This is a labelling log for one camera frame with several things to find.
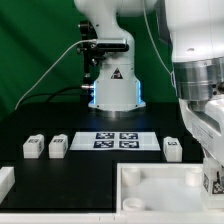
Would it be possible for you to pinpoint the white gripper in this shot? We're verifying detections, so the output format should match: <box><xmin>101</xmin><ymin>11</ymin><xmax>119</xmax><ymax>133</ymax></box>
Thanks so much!
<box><xmin>179</xmin><ymin>97</ymin><xmax>224</xmax><ymax>166</ymax></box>

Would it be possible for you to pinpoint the white square tabletop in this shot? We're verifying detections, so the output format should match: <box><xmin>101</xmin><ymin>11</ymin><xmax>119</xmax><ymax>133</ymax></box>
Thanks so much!
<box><xmin>116</xmin><ymin>163</ymin><xmax>224</xmax><ymax>223</ymax></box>

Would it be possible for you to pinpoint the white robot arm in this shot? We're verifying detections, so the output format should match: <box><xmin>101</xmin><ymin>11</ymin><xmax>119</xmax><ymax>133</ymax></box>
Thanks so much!
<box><xmin>74</xmin><ymin>0</ymin><xmax>224</xmax><ymax>165</ymax></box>

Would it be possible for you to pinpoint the white marker base sheet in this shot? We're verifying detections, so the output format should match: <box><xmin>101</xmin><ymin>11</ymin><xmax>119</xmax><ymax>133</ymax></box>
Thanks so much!
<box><xmin>70</xmin><ymin>132</ymin><xmax>160</xmax><ymax>151</ymax></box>

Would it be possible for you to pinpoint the grey cable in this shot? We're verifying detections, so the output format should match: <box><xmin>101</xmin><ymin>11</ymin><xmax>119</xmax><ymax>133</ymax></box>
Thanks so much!
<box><xmin>14</xmin><ymin>0</ymin><xmax>178</xmax><ymax>111</ymax></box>

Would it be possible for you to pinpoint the black cable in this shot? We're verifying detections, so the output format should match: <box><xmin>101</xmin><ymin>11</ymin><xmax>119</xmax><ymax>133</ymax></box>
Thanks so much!
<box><xmin>18</xmin><ymin>85</ymin><xmax>88</xmax><ymax>108</ymax></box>

